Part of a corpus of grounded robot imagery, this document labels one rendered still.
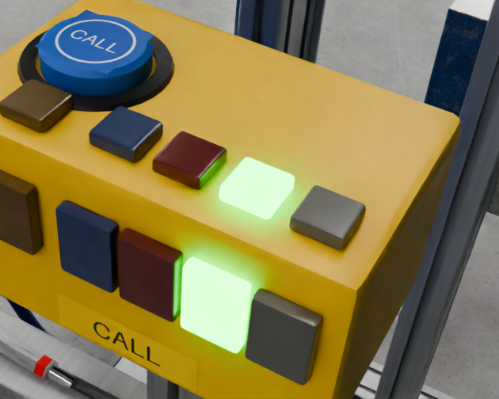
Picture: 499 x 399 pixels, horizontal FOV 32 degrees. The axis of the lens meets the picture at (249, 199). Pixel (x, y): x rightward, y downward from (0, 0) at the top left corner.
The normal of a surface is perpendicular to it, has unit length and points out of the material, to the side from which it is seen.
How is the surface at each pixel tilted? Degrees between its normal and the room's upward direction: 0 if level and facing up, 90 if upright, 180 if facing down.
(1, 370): 0
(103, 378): 0
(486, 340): 0
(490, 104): 90
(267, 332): 90
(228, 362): 90
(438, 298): 90
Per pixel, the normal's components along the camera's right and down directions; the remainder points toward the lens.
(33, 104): 0.08, -0.73
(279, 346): -0.47, 0.57
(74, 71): -0.11, -0.06
